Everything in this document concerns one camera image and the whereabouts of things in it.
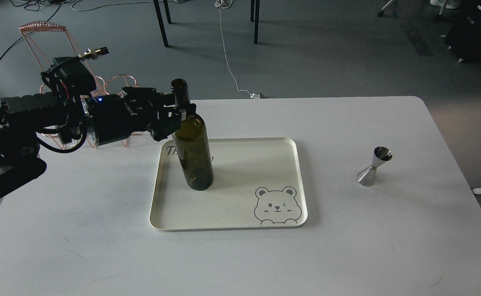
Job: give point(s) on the black table leg right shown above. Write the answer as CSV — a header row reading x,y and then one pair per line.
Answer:
x,y
254,18

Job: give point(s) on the silver steel jigger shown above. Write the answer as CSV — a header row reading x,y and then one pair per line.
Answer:
x,y
368,175

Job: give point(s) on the cream bear print tray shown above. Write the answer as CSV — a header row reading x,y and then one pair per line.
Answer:
x,y
257,185

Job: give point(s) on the black table leg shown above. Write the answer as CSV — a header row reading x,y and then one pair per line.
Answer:
x,y
159,16
254,18

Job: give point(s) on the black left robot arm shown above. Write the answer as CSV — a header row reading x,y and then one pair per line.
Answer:
x,y
64,118

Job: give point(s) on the black table leg left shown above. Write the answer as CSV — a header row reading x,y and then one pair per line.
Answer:
x,y
159,16

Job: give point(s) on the dark green wine bottle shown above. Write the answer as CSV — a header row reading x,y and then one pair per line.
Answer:
x,y
192,146

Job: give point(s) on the black equipment case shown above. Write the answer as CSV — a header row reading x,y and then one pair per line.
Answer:
x,y
465,35

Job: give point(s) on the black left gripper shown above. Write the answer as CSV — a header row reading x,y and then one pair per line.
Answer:
x,y
113,118

